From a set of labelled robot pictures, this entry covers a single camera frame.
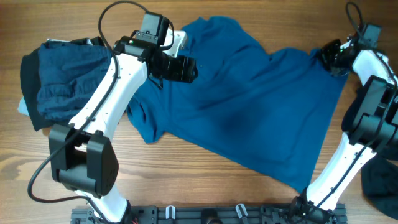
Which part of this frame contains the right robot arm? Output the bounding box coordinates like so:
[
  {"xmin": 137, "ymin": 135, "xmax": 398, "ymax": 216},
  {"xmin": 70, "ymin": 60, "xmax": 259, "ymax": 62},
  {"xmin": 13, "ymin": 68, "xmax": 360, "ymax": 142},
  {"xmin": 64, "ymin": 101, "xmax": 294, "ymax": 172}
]
[{"xmin": 284, "ymin": 23, "xmax": 397, "ymax": 223}]

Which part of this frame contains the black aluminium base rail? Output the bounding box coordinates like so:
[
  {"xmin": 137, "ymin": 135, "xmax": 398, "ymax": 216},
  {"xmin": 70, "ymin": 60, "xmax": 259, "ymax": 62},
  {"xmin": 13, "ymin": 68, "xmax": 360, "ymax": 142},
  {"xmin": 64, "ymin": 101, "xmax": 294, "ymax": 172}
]
[{"xmin": 70, "ymin": 203, "xmax": 348, "ymax": 224}]

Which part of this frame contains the left black cable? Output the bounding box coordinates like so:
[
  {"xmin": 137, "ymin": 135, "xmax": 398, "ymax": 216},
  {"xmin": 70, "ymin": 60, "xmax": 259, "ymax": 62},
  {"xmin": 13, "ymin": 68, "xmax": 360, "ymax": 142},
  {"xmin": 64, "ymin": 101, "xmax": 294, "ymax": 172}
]
[{"xmin": 27, "ymin": 0, "xmax": 175, "ymax": 223}]

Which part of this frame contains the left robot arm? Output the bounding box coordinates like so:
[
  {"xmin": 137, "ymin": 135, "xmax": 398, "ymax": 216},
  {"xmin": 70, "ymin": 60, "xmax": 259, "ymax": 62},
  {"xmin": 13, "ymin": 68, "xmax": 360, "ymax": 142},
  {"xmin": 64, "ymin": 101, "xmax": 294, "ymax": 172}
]
[{"xmin": 49, "ymin": 12, "xmax": 197, "ymax": 223}]

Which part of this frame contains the blue polo shirt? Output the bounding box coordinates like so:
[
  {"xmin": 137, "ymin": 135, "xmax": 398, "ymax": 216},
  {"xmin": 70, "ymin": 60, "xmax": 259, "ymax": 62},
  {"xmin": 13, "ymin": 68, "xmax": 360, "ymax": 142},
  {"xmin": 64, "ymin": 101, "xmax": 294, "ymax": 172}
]
[{"xmin": 126, "ymin": 16, "xmax": 346, "ymax": 192}]

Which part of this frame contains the folded navy blue garment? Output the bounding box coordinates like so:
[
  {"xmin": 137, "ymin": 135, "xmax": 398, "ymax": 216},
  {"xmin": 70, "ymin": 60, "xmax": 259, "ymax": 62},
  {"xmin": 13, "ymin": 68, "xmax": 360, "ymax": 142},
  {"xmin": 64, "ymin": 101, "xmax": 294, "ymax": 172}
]
[{"xmin": 37, "ymin": 42, "xmax": 112, "ymax": 121}]

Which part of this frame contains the black cable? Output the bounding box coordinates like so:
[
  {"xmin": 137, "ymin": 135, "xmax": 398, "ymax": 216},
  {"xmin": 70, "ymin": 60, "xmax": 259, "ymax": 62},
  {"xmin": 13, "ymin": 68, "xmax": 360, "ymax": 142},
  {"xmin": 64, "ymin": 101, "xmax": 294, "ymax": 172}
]
[
  {"xmin": 292, "ymin": 1, "xmax": 398, "ymax": 223},
  {"xmin": 27, "ymin": 0, "xmax": 175, "ymax": 223}
]

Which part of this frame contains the light blue folded cloth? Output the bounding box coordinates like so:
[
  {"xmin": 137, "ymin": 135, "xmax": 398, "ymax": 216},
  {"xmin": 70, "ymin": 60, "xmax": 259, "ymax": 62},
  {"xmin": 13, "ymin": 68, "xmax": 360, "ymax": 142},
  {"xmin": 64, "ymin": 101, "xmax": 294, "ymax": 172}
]
[{"xmin": 17, "ymin": 97, "xmax": 29, "ymax": 116}]

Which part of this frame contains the dark garment pile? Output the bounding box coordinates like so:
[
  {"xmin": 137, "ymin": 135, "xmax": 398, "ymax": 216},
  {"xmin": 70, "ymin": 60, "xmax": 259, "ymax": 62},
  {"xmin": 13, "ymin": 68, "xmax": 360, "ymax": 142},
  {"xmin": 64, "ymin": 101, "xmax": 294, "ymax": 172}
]
[{"xmin": 341, "ymin": 87, "xmax": 397, "ymax": 220}]

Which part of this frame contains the folded black garment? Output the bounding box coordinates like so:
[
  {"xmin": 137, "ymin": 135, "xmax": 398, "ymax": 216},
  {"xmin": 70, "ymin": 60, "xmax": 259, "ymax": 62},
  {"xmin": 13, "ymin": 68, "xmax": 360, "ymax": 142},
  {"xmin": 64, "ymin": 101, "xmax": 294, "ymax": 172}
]
[{"xmin": 20, "ymin": 37, "xmax": 105, "ymax": 131}]

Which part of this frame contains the right black cable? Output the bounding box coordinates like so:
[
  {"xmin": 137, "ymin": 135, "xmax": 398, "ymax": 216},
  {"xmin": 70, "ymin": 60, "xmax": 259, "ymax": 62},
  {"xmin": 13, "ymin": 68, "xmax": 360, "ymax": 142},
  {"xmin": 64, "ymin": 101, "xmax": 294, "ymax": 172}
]
[{"xmin": 292, "ymin": 1, "xmax": 398, "ymax": 223}]

